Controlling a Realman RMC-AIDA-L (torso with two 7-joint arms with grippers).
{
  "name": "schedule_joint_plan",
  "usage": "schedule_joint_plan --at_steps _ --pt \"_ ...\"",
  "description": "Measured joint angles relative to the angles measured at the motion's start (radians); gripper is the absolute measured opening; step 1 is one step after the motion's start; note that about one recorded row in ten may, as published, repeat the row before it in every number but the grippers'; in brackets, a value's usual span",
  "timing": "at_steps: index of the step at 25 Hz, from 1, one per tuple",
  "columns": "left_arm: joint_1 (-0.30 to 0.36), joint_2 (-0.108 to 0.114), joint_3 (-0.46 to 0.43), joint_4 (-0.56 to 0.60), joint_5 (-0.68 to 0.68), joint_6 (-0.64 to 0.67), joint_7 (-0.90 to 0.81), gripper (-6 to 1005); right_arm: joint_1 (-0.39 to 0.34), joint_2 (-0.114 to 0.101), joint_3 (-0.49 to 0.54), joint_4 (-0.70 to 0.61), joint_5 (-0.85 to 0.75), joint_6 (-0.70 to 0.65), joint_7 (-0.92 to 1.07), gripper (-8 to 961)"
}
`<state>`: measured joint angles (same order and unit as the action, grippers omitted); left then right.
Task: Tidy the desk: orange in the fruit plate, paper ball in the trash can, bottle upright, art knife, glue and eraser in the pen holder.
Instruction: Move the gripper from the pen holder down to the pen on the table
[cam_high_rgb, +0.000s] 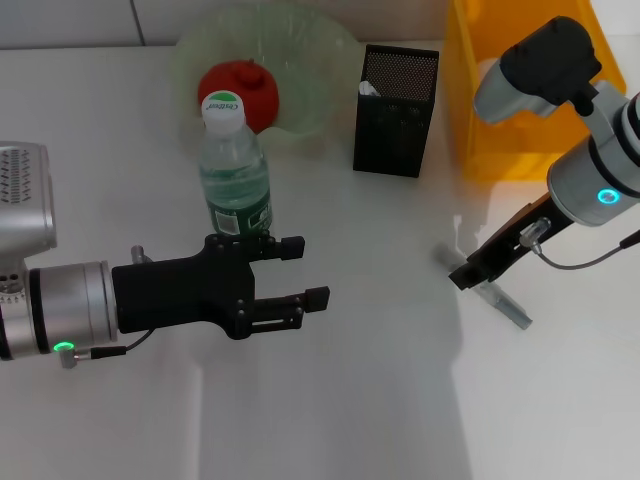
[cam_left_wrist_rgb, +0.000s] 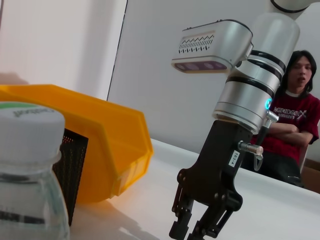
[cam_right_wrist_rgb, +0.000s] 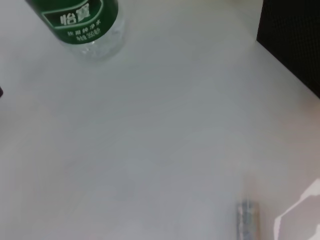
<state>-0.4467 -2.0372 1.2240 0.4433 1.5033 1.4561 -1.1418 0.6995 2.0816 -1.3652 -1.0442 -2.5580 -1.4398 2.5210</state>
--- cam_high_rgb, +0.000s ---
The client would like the green-label water bottle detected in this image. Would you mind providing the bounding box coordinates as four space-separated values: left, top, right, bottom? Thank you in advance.
198 91 275 237

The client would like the green glass fruit plate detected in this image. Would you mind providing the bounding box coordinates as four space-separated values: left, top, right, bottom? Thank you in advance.
172 2 362 151

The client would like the yellow plastic bin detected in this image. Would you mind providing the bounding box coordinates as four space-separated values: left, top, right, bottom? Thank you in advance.
443 0 627 182

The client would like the black mesh pen holder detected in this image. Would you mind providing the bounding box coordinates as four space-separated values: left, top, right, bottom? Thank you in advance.
352 43 440 179

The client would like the grey marker pen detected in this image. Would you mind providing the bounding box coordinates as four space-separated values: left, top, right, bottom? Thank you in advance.
437 243 534 331

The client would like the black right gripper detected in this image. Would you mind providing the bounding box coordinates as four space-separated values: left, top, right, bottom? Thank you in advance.
448 194 571 291

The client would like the red-orange fruit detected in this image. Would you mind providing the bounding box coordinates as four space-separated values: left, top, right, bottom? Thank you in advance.
197 58 280 134

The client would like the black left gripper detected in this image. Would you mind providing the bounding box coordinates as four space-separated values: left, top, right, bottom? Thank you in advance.
110 233 330 341

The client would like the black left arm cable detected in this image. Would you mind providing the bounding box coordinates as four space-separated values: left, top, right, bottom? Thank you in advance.
59 329 152 370

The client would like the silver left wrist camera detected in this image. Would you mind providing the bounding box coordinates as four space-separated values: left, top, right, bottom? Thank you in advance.
0 141 57 274

